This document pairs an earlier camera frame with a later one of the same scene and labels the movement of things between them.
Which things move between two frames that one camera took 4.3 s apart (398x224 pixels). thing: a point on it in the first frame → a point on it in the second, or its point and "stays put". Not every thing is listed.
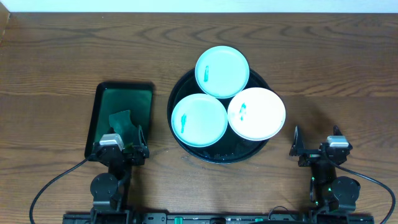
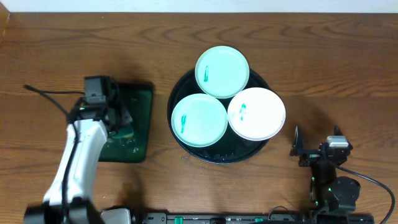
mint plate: [199, 120] stays put
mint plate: [222, 72] stays put
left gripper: [125, 154] → [123, 115]
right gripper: [310, 155] stays put
